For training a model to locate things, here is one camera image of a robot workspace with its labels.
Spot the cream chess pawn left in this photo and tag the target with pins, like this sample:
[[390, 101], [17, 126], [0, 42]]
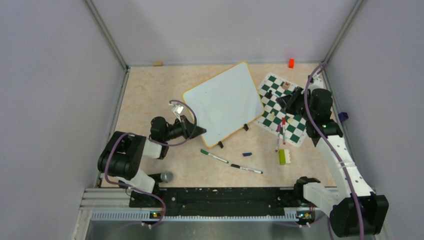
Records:
[[272, 116]]

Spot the green white toy brick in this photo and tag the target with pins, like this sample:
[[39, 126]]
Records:
[[284, 157]]

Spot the orange red small block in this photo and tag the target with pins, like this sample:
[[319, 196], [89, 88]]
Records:
[[291, 63]]

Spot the cream chess pawn right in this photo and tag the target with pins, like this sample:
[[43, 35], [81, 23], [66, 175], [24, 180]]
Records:
[[290, 120]]

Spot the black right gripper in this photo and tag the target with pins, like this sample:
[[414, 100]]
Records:
[[288, 101]]

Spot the black chess piece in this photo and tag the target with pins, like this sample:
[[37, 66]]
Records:
[[269, 94]]

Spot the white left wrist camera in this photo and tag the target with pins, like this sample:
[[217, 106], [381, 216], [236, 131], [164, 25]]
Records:
[[177, 108]]

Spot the green capped marker pen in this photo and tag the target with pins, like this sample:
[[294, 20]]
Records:
[[214, 156]]

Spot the brown white chess piece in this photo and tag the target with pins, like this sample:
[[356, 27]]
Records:
[[286, 85]]

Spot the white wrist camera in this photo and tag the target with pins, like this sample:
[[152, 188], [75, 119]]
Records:
[[316, 83], [177, 108]]

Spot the purple small object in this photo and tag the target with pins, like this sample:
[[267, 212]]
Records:
[[343, 116]]

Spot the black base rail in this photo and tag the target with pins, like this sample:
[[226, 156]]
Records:
[[218, 202]]

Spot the cream chess pawn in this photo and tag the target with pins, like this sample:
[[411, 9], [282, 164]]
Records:
[[272, 116], [290, 120]]

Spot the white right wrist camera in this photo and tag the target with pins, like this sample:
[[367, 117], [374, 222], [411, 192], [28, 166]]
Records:
[[316, 83]]

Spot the red capped marker pen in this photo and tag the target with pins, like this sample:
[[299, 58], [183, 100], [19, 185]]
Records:
[[283, 124]]

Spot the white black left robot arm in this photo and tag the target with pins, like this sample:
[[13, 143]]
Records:
[[128, 151]]

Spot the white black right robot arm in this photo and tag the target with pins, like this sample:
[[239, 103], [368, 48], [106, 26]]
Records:
[[356, 209]]

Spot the yellow framed whiteboard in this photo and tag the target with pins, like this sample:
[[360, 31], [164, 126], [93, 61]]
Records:
[[225, 103]]

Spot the black capped marker pen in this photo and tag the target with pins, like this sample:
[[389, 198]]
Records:
[[246, 168]]

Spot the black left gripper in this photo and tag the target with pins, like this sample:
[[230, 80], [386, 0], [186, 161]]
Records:
[[188, 129]]

